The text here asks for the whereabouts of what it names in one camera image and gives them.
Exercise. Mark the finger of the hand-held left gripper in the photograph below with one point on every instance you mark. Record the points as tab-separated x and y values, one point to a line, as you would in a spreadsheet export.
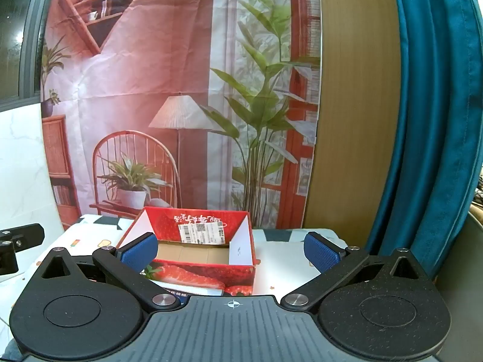
26	233
7	260

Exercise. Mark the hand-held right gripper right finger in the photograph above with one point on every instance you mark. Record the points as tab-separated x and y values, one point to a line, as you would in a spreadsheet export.
322	254

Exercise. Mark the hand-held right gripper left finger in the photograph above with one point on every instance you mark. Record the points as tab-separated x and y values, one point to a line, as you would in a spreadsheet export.
139	252

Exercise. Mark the red strawberry print cardboard box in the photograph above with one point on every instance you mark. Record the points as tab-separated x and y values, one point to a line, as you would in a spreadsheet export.
196	271

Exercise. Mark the teal curtain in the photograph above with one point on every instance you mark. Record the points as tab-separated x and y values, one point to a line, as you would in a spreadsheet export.
434	120

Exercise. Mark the wooden wall panel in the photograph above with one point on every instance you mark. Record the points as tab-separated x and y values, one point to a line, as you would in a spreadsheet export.
358	120

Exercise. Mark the room scene wall tapestry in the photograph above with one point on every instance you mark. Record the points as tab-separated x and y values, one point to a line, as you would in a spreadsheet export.
151	64

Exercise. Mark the dark window with grey frame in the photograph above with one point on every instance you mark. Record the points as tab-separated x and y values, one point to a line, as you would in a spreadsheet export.
11	26

